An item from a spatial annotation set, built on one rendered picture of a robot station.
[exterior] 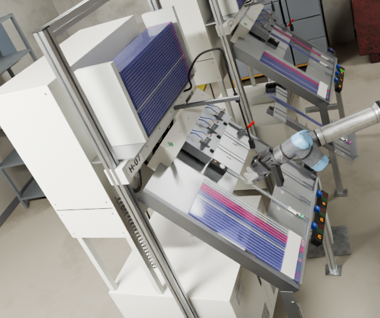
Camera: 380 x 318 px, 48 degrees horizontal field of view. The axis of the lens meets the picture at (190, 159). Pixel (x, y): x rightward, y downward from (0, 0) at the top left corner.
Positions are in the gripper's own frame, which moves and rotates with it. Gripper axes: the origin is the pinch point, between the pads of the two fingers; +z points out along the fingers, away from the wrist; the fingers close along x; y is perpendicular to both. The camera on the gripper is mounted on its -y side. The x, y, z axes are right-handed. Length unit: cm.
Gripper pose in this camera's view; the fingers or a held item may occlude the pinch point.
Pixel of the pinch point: (249, 182)
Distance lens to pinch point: 193.4
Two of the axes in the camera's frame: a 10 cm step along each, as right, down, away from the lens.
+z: -6.0, 4.9, 6.4
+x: -3.2, 5.9, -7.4
